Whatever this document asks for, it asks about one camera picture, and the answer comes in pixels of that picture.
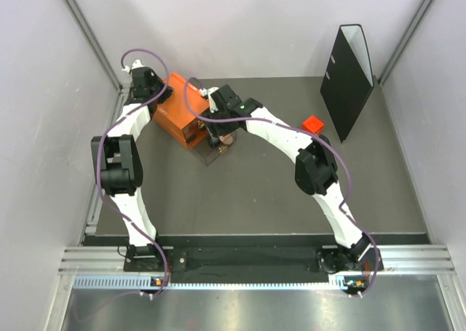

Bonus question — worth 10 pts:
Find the orange drawer box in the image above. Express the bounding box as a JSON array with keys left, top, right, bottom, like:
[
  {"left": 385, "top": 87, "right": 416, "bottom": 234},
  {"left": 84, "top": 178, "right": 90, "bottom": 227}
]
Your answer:
[{"left": 153, "top": 72, "right": 208, "bottom": 150}]

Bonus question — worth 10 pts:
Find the black file holder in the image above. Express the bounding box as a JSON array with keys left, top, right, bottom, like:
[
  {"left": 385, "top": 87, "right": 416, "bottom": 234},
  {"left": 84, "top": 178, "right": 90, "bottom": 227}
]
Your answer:
[{"left": 320, "top": 23, "right": 374, "bottom": 142}]

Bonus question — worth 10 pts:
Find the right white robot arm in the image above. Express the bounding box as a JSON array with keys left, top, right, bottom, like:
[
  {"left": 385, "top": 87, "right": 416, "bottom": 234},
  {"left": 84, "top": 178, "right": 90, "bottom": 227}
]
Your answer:
[{"left": 200, "top": 84, "right": 371, "bottom": 274}]

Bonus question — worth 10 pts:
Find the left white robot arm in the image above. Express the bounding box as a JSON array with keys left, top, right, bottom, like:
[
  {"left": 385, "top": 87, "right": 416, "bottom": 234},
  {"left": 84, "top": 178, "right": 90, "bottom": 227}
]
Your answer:
[{"left": 90, "top": 60, "right": 173, "bottom": 272}]

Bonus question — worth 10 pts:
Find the aluminium front rail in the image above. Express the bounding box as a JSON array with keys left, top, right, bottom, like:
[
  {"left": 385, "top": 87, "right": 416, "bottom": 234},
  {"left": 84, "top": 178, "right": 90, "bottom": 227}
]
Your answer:
[{"left": 58, "top": 244, "right": 454, "bottom": 274}]

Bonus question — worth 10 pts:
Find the clear drawer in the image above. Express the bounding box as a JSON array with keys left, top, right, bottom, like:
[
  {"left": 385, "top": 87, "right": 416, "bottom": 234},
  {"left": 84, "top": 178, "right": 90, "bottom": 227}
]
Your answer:
[{"left": 191, "top": 130, "right": 237, "bottom": 166}]

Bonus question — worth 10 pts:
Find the small red cube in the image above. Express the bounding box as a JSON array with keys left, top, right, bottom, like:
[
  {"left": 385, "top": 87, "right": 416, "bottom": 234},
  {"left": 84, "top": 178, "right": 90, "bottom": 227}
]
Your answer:
[{"left": 301, "top": 116, "right": 325, "bottom": 135}]

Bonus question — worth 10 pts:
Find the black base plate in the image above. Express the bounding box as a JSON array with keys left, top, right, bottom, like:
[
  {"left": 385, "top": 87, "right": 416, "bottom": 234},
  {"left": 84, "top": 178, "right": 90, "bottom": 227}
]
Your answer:
[{"left": 124, "top": 247, "right": 382, "bottom": 274}]

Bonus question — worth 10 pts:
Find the white slotted cable duct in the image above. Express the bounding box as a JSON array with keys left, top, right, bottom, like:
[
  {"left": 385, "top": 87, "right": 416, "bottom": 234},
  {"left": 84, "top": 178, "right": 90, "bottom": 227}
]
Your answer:
[{"left": 73, "top": 275, "right": 350, "bottom": 292}]

